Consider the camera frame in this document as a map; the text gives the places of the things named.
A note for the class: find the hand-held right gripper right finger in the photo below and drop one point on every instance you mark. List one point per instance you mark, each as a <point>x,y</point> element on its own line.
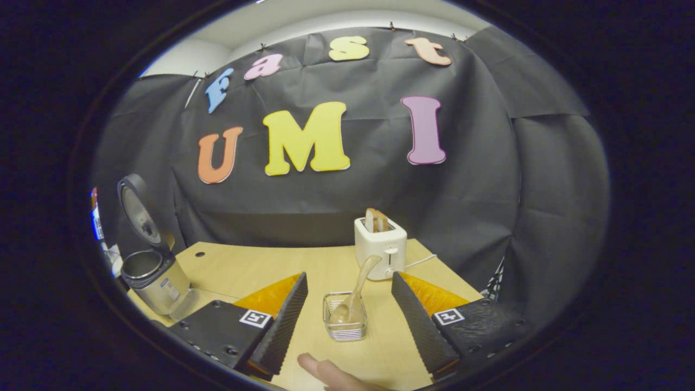
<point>418,328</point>

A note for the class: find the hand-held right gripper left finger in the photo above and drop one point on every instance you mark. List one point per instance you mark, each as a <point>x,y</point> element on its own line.
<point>285,326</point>

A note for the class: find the wooden spoon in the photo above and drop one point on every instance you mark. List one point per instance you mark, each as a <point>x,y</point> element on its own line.
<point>358,293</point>

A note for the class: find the silver black rice cooker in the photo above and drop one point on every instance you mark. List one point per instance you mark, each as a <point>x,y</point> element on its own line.
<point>157,288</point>

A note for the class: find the clear plastic container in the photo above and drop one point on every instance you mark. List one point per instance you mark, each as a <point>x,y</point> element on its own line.
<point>201,301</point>

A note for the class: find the metal stand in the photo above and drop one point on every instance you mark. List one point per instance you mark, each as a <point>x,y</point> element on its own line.
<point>495,285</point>

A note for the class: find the white toaster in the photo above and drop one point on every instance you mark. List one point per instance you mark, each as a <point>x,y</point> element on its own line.
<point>380,244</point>

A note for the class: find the toasted bread slice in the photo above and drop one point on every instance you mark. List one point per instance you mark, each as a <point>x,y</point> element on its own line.
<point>370,220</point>
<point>381,221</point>

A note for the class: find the black backdrop cloth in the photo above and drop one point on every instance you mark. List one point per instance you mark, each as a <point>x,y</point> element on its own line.
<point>380,190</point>

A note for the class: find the white side desk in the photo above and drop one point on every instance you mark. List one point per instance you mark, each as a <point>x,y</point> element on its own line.
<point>115,260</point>

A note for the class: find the computer monitor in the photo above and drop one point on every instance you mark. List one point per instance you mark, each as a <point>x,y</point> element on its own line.
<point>96,222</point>

